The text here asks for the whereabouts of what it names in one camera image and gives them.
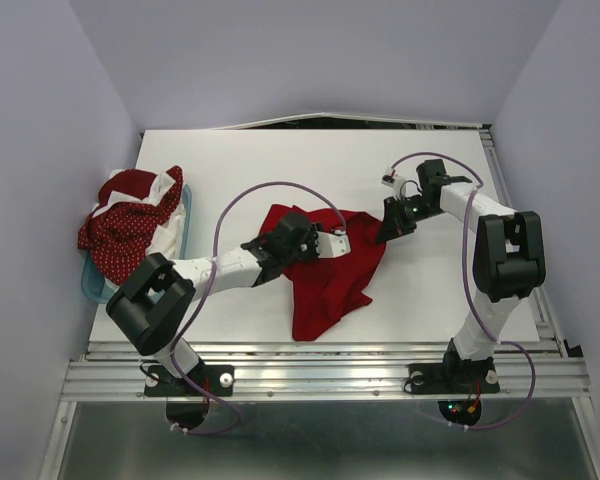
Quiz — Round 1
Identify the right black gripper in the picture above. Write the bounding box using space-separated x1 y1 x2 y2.
374 193 440 242

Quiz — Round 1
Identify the plain red skirt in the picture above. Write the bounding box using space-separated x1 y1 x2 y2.
283 210 386 341

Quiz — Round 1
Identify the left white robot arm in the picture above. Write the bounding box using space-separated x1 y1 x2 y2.
106 211 327 394

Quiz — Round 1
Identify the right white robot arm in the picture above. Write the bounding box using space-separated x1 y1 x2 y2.
376 154 546 395

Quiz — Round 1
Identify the red polka dot skirt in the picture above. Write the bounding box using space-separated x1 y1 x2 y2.
76 165 186 289

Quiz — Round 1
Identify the teal plastic basket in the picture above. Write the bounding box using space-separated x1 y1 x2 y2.
81 185 192 304

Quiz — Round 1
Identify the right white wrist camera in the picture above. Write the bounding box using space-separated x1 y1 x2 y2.
381 167 411 199

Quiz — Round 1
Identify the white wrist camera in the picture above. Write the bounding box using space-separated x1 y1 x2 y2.
316 232 351 259
381 167 411 199

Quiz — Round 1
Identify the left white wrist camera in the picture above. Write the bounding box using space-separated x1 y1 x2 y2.
316 232 351 259

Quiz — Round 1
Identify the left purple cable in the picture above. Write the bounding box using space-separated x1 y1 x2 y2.
167 180 347 435

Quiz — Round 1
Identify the purple cable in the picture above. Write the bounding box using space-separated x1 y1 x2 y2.
387 152 537 434
167 180 347 435

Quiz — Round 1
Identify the aluminium frame rail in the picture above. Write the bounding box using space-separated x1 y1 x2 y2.
34 129 600 480

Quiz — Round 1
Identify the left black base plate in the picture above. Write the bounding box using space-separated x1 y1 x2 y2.
139 363 234 398

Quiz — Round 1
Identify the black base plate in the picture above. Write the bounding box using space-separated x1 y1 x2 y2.
404 363 500 395
139 363 234 398

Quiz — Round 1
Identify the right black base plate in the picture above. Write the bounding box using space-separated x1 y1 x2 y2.
404 363 500 395

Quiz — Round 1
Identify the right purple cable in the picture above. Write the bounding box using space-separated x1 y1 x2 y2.
387 152 537 434

